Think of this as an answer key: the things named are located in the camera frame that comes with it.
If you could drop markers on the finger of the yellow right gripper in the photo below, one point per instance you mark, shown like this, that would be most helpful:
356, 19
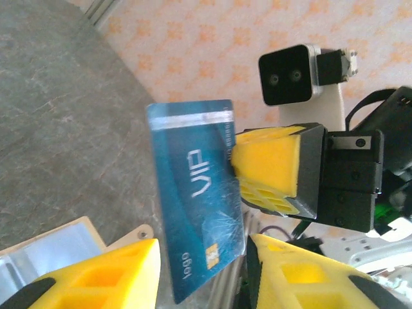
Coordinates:
283, 204
270, 161

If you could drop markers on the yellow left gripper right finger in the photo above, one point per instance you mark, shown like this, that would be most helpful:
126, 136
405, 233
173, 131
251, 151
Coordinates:
305, 283

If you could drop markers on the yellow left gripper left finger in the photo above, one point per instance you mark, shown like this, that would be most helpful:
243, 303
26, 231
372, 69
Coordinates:
96, 280

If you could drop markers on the beige card holder clear sleeves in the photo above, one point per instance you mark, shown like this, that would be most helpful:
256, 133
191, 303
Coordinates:
64, 238

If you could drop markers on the blue VIP card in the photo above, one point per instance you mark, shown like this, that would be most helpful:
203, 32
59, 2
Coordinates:
186, 193

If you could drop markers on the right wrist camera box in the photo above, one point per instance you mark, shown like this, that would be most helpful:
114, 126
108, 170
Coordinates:
286, 75

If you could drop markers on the aluminium frame post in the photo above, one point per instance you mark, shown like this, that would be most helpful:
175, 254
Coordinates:
103, 11

